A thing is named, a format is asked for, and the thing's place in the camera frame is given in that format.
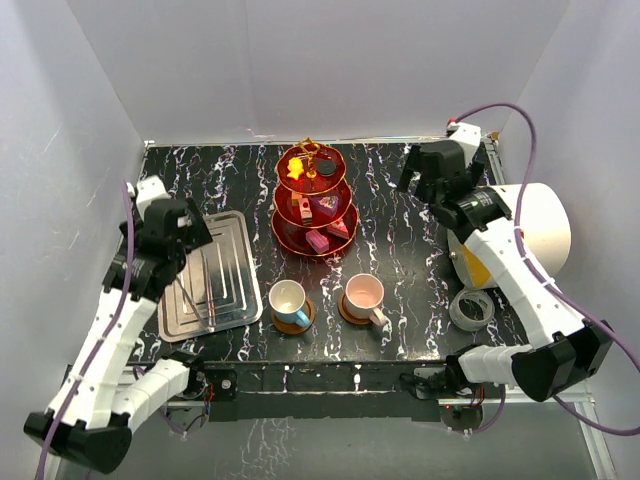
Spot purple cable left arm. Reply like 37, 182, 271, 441
37, 178, 206, 480

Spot red three-tier dessert stand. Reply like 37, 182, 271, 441
271, 138, 359, 258

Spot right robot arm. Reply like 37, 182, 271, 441
398, 120, 612, 402

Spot blue and white teacup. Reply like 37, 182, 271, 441
269, 280, 311, 329

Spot red pink cake slice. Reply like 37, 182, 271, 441
326, 219, 350, 239

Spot orange fish cookie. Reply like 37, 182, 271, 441
287, 157, 305, 181

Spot large white cylinder container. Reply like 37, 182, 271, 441
447, 183, 571, 289

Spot brown saucer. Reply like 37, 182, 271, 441
338, 293, 372, 326
271, 297, 316, 335

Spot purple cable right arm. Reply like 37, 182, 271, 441
447, 103, 640, 436

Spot black round cookie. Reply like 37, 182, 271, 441
317, 160, 337, 177

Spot pink cake slice front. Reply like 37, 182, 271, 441
305, 229, 329, 255

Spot magenta cake slice back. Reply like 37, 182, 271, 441
312, 195, 340, 217

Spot brown saucer front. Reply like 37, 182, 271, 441
271, 297, 316, 335

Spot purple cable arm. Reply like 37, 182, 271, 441
447, 103, 640, 436
37, 178, 206, 480

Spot grey tape roll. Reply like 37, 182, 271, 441
449, 289, 495, 332

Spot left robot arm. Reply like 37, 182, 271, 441
23, 176, 212, 478

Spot pink and white teacup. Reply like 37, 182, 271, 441
343, 273, 389, 327

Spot yellow cake slice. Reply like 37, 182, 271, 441
291, 195, 303, 208

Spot brown chocolate cake slice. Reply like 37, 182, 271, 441
298, 197, 313, 226

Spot stainless steel tray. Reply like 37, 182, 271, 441
158, 210, 263, 343

